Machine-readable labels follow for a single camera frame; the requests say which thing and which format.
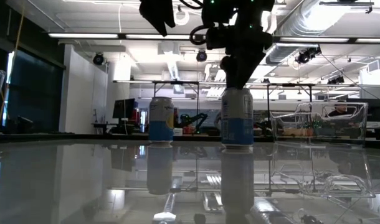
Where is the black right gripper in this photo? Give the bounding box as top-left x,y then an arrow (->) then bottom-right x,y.
204,24 -> 274,90

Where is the blue white spindrift can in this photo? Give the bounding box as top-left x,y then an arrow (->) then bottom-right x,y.
148,96 -> 175,145
221,88 -> 255,147

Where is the black computer monitor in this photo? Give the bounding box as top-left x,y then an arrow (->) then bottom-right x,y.
112,98 -> 136,119

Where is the person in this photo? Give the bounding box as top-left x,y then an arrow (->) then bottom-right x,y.
328,100 -> 356,118

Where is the wide black monitor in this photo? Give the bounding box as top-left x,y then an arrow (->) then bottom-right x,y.
366,98 -> 380,123

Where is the white ceiling ring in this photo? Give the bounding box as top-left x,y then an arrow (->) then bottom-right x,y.
173,6 -> 191,26

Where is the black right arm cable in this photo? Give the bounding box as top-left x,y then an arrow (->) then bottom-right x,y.
189,24 -> 207,46

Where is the black metal frame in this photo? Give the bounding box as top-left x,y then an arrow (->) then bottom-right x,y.
266,82 -> 313,110
151,80 -> 200,125

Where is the silver ventilation duct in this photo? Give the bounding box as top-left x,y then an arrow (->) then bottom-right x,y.
265,0 -> 337,65

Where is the black ceiling camera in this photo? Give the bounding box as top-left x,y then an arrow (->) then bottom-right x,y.
295,45 -> 323,65

